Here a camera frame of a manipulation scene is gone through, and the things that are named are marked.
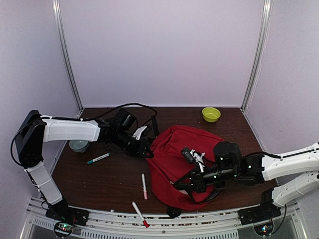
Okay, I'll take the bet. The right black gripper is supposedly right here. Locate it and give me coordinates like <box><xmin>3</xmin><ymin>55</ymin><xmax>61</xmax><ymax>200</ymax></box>
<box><xmin>174</xmin><ymin>166</ymin><xmax>238</xmax><ymax>195</ymax></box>

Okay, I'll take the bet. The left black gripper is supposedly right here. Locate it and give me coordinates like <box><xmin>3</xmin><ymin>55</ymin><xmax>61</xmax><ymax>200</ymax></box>
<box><xmin>114</xmin><ymin>128</ymin><xmax>153</xmax><ymax>157</ymax></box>

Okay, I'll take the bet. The red backpack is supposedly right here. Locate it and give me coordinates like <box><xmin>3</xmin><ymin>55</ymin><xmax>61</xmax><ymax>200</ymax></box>
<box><xmin>147</xmin><ymin>125</ymin><xmax>224</xmax><ymax>218</ymax></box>

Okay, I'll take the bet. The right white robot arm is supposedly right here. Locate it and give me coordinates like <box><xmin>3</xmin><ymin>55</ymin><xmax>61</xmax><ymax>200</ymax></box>
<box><xmin>174</xmin><ymin>141</ymin><xmax>319</xmax><ymax>220</ymax></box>

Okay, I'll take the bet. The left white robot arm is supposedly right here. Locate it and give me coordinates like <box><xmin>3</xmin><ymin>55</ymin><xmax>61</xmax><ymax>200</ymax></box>
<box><xmin>10</xmin><ymin>108</ymin><xmax>154</xmax><ymax>221</ymax></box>

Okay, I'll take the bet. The teal capped white marker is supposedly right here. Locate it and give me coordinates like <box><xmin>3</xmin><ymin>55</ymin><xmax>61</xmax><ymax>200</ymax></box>
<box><xmin>87</xmin><ymin>153</ymin><xmax>110</xmax><ymax>165</ymax></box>

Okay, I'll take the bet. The pale blue ceramic bowl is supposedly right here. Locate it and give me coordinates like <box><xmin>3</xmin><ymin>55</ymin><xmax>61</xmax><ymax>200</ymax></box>
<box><xmin>69</xmin><ymin>140</ymin><xmax>89</xmax><ymax>153</ymax></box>

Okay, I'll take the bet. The pink capped white marker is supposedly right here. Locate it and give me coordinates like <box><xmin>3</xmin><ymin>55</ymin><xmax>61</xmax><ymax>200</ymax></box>
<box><xmin>141</xmin><ymin>173</ymin><xmax>148</xmax><ymax>200</ymax></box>

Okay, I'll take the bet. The red capped white marker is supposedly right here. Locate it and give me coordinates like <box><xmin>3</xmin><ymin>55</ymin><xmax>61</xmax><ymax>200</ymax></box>
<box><xmin>132</xmin><ymin>201</ymin><xmax>150</xmax><ymax>228</ymax></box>

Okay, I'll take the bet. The lime green bowl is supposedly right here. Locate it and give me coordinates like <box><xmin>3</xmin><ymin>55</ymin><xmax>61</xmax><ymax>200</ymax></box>
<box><xmin>202</xmin><ymin>107</ymin><xmax>221</xmax><ymax>122</ymax></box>

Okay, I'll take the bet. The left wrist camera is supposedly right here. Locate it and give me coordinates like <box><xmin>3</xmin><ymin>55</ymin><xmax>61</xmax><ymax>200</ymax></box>
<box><xmin>132</xmin><ymin>125</ymin><xmax>153</xmax><ymax>140</ymax></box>

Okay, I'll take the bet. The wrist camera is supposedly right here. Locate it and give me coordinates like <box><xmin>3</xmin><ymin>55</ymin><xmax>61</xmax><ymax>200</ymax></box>
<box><xmin>181</xmin><ymin>147</ymin><xmax>205</xmax><ymax>173</ymax></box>
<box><xmin>132</xmin><ymin>125</ymin><xmax>153</xmax><ymax>140</ymax></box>

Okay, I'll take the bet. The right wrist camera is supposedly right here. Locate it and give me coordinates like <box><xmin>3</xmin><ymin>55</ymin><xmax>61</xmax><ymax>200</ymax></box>
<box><xmin>181</xmin><ymin>147</ymin><xmax>205</xmax><ymax>173</ymax></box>

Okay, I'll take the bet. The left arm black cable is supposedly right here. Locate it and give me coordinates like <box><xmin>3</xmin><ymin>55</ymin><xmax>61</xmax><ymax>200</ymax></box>
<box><xmin>9</xmin><ymin>102</ymin><xmax>158</xmax><ymax>167</ymax></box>

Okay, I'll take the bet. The front aluminium rail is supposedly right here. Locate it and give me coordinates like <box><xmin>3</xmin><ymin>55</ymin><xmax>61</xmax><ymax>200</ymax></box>
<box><xmin>18</xmin><ymin>197</ymin><xmax>307</xmax><ymax>239</ymax></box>

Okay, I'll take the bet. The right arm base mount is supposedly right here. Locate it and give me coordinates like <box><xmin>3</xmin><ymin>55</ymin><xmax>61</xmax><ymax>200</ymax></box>
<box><xmin>238</xmin><ymin>206</ymin><xmax>275</xmax><ymax>237</ymax></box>

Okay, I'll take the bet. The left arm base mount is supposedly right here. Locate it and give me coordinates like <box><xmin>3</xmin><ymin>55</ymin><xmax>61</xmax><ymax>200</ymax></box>
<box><xmin>45</xmin><ymin>208</ymin><xmax>89</xmax><ymax>238</ymax></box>

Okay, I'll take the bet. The left aluminium frame post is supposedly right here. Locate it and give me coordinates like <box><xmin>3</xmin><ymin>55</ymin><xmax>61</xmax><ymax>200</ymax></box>
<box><xmin>52</xmin><ymin>0</ymin><xmax>84</xmax><ymax>112</ymax></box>

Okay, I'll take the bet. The aluminium frame post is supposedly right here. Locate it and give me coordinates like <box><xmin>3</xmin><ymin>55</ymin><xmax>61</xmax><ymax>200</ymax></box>
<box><xmin>52</xmin><ymin>0</ymin><xmax>84</xmax><ymax>112</ymax></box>
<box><xmin>241</xmin><ymin>0</ymin><xmax>273</xmax><ymax>114</ymax></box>

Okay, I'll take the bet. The right aluminium frame post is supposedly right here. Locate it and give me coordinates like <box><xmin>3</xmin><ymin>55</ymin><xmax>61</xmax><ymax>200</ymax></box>
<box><xmin>241</xmin><ymin>0</ymin><xmax>273</xmax><ymax>114</ymax></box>

